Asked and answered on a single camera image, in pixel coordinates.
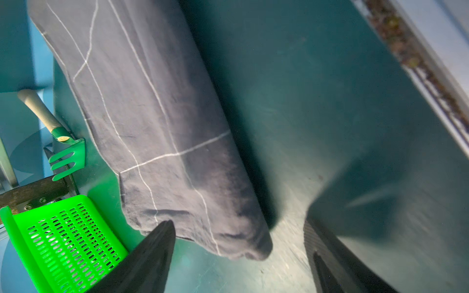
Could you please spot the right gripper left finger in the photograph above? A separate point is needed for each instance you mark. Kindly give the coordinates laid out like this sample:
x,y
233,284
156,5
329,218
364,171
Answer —
x,y
146,268

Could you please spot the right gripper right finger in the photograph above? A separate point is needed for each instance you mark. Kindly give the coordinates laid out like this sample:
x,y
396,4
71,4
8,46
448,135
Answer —
x,y
335,269

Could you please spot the green plastic basket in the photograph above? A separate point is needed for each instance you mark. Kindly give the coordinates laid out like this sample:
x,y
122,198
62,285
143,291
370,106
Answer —
x,y
66,247

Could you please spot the dark grey grid pillowcase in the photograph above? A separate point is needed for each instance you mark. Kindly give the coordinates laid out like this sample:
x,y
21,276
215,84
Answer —
x,y
156,120

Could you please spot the green toy rake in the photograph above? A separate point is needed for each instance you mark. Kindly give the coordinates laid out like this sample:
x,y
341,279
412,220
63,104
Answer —
x,y
74,154

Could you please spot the right aluminium table edge rail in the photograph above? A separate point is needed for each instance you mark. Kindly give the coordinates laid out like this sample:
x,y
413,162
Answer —
x,y
431,44

